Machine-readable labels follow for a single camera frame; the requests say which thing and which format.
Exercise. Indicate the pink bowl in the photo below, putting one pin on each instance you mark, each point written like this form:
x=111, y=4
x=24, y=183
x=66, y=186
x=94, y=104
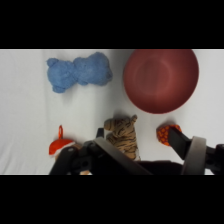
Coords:
x=161, y=81

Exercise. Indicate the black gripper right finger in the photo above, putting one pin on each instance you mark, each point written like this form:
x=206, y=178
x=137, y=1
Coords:
x=195, y=153

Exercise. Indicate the striped tiger plush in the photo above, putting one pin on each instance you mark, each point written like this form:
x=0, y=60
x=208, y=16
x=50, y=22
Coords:
x=125, y=135

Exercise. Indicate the blue teddy bear plush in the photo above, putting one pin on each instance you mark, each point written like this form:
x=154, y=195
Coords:
x=80, y=70

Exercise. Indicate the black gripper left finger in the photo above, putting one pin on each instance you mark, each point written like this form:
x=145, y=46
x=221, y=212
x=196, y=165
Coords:
x=100, y=156

